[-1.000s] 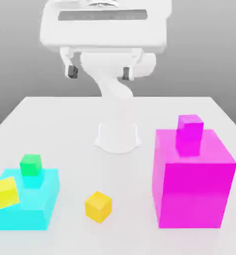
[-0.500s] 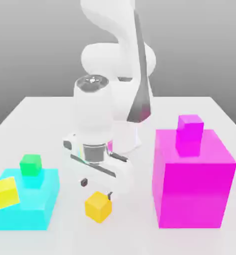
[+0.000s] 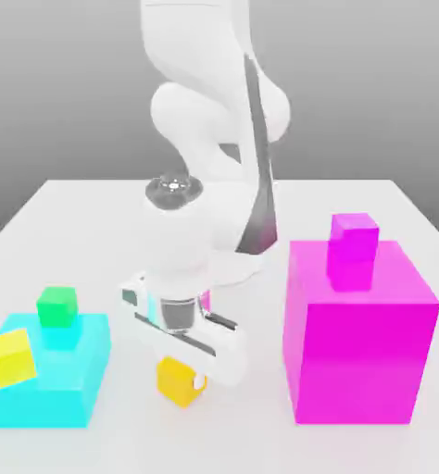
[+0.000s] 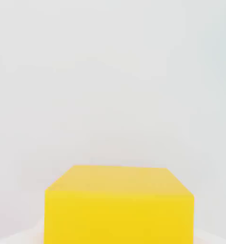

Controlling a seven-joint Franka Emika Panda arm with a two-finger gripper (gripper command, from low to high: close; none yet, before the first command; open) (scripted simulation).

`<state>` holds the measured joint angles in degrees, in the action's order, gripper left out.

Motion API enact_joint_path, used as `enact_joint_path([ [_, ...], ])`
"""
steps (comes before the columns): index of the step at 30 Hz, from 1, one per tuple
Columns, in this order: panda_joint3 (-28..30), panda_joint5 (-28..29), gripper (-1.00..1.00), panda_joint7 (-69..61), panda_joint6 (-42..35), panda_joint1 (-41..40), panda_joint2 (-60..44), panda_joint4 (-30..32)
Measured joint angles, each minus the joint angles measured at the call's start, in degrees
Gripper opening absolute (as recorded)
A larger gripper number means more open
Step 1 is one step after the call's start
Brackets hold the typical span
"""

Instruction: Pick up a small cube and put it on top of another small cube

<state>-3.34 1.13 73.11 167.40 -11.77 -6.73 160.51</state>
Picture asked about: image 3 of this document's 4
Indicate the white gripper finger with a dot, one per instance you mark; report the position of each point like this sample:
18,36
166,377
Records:
199,383

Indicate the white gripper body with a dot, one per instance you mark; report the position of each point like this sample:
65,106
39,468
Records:
227,359

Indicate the small orange cube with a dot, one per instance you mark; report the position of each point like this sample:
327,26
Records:
175,381

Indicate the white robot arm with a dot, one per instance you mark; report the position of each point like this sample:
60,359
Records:
190,111

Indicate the small green cube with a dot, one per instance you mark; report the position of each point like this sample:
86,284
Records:
56,306

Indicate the small magenta cube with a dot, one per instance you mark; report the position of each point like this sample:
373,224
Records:
351,251

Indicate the small yellow cube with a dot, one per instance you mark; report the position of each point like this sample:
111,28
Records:
11,358

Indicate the large magenta box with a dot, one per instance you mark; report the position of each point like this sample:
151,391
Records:
360,355

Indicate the large cyan box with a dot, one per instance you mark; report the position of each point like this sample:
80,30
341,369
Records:
45,385

